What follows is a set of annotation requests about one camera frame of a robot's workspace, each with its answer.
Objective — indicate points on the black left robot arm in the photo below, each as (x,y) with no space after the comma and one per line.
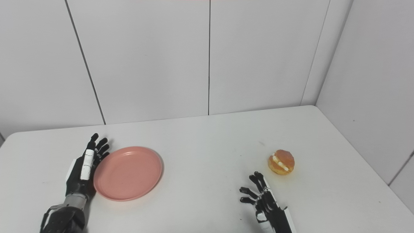
(66,216)

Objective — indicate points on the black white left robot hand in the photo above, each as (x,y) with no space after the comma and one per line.
(79,178)

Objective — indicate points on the pink round plate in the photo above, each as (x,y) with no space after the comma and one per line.
(127,173)

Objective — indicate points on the cream puff pastry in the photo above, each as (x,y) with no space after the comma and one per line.
(282,161)

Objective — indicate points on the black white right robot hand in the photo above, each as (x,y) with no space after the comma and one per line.
(271,210)

